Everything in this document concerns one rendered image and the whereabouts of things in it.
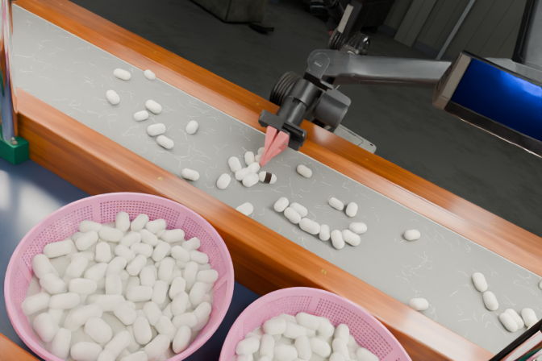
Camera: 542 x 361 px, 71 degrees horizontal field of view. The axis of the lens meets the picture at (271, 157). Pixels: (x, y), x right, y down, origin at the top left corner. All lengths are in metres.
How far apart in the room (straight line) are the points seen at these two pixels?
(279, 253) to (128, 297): 0.22
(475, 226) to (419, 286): 0.26
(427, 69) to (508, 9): 5.49
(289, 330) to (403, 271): 0.27
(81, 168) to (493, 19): 6.04
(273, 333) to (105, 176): 0.37
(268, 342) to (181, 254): 0.17
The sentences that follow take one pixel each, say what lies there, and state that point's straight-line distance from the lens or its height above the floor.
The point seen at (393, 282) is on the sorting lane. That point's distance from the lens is 0.72.
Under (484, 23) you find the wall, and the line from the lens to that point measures 6.39.
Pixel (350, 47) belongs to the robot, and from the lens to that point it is 1.28.
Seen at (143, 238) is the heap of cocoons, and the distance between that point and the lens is 0.60.
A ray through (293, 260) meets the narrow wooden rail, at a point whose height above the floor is 0.76.
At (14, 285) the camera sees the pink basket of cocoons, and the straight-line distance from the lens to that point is 0.54.
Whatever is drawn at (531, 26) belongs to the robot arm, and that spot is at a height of 1.14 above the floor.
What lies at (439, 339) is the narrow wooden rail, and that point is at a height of 0.76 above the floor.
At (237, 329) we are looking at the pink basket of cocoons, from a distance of 0.52.
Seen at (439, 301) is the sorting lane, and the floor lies 0.74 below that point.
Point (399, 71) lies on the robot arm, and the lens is 0.88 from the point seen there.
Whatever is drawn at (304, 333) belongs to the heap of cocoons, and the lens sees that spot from 0.57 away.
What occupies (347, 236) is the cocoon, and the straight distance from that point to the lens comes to 0.71.
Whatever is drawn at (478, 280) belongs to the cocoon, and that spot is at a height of 0.76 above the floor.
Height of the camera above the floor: 1.19
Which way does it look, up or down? 33 degrees down
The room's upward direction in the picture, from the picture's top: 22 degrees clockwise
